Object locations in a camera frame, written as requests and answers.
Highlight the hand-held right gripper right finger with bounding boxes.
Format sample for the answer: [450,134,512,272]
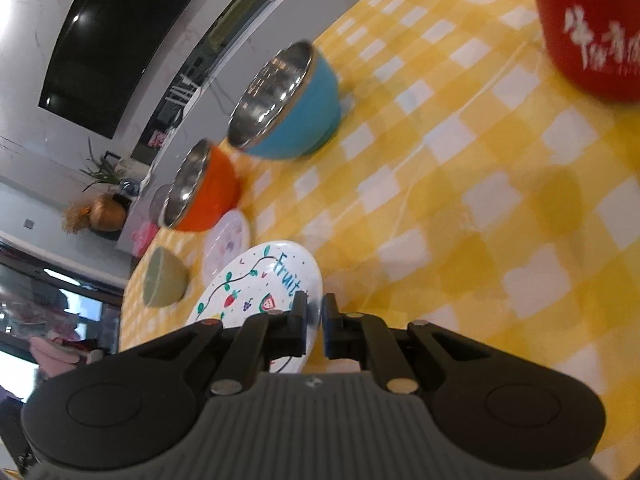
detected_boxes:
[322,293,507,394]

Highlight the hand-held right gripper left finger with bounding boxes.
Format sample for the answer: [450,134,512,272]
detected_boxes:
[122,291,309,395]

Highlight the white fruit-print plate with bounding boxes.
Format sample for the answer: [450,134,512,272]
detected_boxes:
[186,240,323,374]

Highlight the green ceramic bowl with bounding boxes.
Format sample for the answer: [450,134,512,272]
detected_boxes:
[140,246,190,308]

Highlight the small white purple-print plate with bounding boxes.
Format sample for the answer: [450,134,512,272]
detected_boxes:
[202,210,250,286]

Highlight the orange steel-lined bowl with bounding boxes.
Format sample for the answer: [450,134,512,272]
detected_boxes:
[159,139,241,233]

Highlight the pink box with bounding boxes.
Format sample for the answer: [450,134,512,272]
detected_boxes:
[131,222,158,256]

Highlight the yellow checked tablecloth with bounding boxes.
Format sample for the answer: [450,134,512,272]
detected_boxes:
[117,0,640,461]

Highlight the blue steel-lined bowl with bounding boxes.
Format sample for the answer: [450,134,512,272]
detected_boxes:
[227,40,343,160]

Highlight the orange round vase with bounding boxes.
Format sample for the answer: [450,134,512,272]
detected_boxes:
[90,194,128,233]

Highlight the glass balcony door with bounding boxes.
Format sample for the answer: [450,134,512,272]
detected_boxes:
[0,240,126,401]

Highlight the green potted plant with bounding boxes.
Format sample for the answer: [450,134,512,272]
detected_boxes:
[80,137,126,192]

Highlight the dried flower bunch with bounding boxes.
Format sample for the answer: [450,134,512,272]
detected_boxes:
[62,200,93,235]

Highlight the white slatted object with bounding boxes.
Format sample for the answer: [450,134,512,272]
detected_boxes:
[169,74,197,107]

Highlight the red cup with white print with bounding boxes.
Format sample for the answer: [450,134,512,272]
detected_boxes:
[522,0,640,105]

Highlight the black wall television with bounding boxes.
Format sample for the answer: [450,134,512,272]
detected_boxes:
[39,0,201,140]

